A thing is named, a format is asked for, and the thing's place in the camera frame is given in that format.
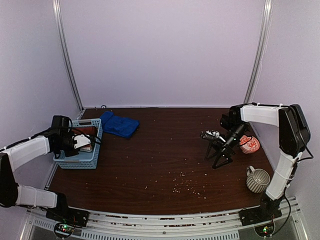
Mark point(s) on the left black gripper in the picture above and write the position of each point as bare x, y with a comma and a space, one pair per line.
68, 153

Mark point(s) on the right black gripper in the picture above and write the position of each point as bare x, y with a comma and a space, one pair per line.
223, 148

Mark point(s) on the orange bunny pattern towel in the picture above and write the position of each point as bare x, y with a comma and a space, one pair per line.
87, 148

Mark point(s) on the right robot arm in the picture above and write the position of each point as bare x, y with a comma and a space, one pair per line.
294, 135

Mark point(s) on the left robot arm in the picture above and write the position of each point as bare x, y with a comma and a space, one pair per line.
20, 153

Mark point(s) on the light blue plastic basket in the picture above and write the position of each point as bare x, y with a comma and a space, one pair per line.
84, 157

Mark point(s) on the dark red rolled towel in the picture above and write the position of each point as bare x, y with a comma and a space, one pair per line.
90, 130

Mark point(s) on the orange white patterned bowl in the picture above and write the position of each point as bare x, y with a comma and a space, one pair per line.
249, 144

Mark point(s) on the grey striped mug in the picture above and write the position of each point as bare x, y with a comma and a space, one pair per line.
257, 179

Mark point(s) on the blue towel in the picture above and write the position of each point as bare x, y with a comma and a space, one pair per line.
123, 127

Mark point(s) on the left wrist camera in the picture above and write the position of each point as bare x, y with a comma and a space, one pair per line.
80, 140

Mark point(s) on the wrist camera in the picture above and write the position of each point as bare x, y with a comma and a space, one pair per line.
212, 135
80, 140

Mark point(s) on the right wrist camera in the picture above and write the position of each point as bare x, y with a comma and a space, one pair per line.
212, 135

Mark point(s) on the front aluminium rail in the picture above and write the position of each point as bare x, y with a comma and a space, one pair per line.
221, 225

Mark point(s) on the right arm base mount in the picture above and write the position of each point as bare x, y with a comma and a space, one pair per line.
260, 217

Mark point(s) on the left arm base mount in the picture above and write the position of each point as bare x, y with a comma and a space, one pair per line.
66, 224

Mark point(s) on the left aluminium frame post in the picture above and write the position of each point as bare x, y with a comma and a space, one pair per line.
65, 53

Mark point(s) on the aluminium frame post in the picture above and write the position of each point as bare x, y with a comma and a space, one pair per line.
260, 50
65, 53

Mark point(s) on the right aluminium frame post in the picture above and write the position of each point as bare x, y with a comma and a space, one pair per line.
260, 50

